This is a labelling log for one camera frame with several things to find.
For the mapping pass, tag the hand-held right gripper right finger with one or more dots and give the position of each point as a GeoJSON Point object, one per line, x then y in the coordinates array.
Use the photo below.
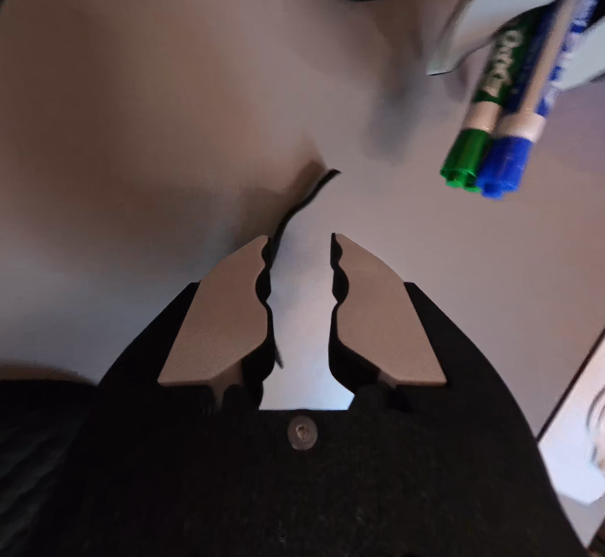
{"type": "Point", "coordinates": [383, 330]}

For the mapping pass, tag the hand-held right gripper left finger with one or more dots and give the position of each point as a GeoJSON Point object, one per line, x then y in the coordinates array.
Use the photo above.
{"type": "Point", "coordinates": [222, 325]}

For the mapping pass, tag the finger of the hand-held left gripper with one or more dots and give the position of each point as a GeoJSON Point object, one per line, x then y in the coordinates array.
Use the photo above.
{"type": "Point", "coordinates": [586, 61]}
{"type": "Point", "coordinates": [510, 4]}

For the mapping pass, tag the blue dry-erase marker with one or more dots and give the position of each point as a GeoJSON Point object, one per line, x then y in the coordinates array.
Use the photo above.
{"type": "Point", "coordinates": [503, 164]}

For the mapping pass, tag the green dry-erase marker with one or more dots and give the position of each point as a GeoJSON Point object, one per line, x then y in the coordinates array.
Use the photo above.
{"type": "Point", "coordinates": [468, 155]}

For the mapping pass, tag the white stand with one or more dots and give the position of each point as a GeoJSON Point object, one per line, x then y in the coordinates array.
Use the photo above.
{"type": "Point", "coordinates": [567, 443]}

